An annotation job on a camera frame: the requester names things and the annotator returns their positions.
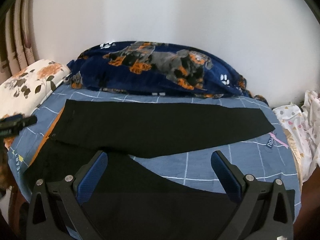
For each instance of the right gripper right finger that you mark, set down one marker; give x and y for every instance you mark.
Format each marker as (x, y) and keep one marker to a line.
(263, 209)

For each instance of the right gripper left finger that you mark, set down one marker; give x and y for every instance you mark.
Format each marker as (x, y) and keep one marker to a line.
(55, 210)

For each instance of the black pants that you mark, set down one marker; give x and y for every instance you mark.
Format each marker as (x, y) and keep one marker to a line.
(150, 154)

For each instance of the white floral pillow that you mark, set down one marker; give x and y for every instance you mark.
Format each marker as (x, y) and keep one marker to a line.
(26, 90)

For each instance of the blue grid bedsheet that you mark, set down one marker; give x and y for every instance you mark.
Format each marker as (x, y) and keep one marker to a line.
(195, 159)

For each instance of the beige floral curtain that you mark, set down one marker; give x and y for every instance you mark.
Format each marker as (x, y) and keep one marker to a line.
(16, 44)

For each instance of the white patterned cloth pile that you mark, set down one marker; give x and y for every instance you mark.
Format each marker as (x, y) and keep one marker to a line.
(301, 126)

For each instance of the navy dog print blanket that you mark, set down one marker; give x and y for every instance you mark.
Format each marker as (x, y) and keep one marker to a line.
(140, 67)

